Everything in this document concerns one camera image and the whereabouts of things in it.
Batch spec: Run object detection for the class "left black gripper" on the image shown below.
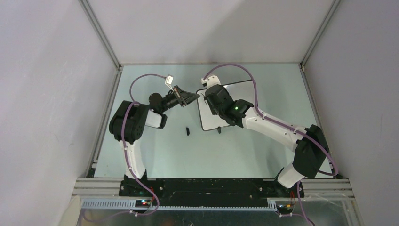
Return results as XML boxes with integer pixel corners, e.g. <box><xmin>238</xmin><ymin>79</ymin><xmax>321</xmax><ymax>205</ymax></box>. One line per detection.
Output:
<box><xmin>160</xmin><ymin>85</ymin><xmax>200</xmax><ymax>113</ymax></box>

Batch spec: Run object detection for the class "black framed whiteboard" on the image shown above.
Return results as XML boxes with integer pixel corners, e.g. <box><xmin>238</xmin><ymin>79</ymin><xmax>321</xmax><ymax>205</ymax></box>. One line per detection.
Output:
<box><xmin>196</xmin><ymin>80</ymin><xmax>255</xmax><ymax>131</ymax></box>

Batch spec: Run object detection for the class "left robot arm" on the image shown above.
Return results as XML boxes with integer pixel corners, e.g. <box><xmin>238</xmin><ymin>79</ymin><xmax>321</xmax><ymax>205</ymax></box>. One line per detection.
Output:
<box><xmin>109</xmin><ymin>86</ymin><xmax>200</xmax><ymax>196</ymax></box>

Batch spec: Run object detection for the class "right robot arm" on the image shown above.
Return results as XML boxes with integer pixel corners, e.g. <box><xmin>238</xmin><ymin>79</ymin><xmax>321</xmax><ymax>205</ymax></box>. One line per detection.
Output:
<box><xmin>204</xmin><ymin>84</ymin><xmax>329</xmax><ymax>197</ymax></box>

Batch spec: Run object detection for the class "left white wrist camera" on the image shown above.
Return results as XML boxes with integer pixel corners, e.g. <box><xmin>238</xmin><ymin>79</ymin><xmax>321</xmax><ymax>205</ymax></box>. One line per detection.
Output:
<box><xmin>164</xmin><ymin>74</ymin><xmax>174</xmax><ymax>92</ymax></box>

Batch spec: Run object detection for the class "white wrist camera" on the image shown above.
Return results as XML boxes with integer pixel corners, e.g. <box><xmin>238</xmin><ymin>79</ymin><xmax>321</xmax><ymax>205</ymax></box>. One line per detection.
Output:
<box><xmin>164</xmin><ymin>74</ymin><xmax>174</xmax><ymax>92</ymax></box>
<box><xmin>200</xmin><ymin>74</ymin><xmax>221</xmax><ymax>90</ymax></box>

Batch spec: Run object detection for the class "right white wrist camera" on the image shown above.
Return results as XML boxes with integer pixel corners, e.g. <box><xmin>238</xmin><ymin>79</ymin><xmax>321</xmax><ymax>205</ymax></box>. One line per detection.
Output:
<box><xmin>200</xmin><ymin>74</ymin><xmax>221</xmax><ymax>90</ymax></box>

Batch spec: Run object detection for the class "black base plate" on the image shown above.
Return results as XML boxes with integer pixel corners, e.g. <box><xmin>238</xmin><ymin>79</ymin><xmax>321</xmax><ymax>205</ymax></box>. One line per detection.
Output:
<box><xmin>119</xmin><ymin>177</ymin><xmax>297</xmax><ymax>208</ymax></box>

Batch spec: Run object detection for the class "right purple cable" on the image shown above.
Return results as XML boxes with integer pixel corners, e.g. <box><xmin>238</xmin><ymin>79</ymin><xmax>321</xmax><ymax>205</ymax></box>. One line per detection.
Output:
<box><xmin>202</xmin><ymin>63</ymin><xmax>339</xmax><ymax>226</ymax></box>

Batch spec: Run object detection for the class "aluminium frame rail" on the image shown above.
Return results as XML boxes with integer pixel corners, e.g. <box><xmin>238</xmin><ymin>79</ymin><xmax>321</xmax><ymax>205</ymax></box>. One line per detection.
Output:
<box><xmin>72</xmin><ymin>178</ymin><xmax>355</xmax><ymax>211</ymax></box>

